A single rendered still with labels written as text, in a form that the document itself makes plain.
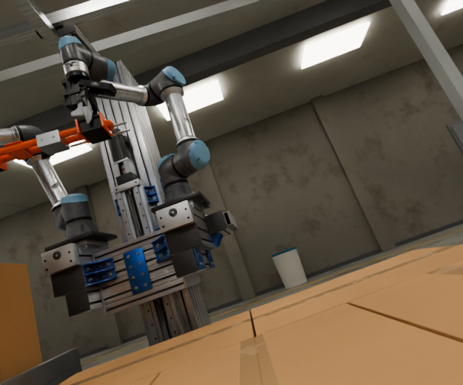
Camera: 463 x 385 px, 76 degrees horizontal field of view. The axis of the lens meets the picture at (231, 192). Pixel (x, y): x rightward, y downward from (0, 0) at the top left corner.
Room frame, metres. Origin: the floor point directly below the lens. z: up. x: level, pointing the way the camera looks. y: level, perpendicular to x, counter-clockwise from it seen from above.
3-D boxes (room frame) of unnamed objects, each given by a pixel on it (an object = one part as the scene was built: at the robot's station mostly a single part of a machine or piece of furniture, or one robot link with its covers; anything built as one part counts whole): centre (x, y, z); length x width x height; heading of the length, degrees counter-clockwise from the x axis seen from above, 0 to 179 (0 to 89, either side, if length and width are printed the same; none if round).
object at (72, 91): (0.84, 0.37, 1.39); 0.09 x 0.08 x 0.12; 94
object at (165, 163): (1.31, 0.23, 1.20); 0.13 x 0.12 x 0.14; 59
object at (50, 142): (0.83, 0.48, 1.24); 0.07 x 0.07 x 0.04; 6
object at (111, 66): (0.93, 0.32, 1.54); 0.11 x 0.11 x 0.08; 59
